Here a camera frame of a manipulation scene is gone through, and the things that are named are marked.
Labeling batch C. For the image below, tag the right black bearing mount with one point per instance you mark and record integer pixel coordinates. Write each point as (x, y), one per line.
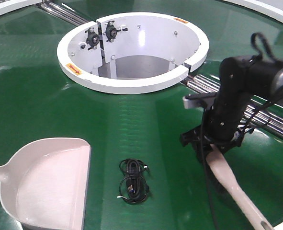
(111, 31)

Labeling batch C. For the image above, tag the white outer rim right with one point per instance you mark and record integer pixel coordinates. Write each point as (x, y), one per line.
(260, 7)

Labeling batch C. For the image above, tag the green conveyor belt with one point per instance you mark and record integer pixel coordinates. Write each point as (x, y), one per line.
(37, 100)

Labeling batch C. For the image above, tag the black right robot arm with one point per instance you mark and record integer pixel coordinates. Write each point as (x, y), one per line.
(241, 78)

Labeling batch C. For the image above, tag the white rim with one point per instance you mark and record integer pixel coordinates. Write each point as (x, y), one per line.
(12, 5)
(260, 7)

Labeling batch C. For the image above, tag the left black bearing mount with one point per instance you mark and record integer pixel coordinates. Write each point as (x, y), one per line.
(92, 39)

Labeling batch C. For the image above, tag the black bearing mount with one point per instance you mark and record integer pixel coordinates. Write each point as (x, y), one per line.
(92, 39)
(111, 31)

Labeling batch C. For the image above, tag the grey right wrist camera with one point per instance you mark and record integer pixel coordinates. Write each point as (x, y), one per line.
(203, 100)

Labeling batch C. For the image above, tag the white outer rim left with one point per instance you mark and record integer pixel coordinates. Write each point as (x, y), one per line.
(12, 5)

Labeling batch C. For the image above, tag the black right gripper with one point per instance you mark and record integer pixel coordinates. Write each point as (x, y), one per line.
(202, 144)

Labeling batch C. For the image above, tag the pink hand broom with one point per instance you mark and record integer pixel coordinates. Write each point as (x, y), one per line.
(225, 176)

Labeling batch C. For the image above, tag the upper left steel rollers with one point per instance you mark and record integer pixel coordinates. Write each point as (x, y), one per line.
(62, 12)

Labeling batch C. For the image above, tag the white central ring guard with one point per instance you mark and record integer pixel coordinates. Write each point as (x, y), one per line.
(157, 52)

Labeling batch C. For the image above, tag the pink plastic dustpan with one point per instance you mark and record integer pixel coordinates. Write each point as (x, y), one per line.
(44, 184)

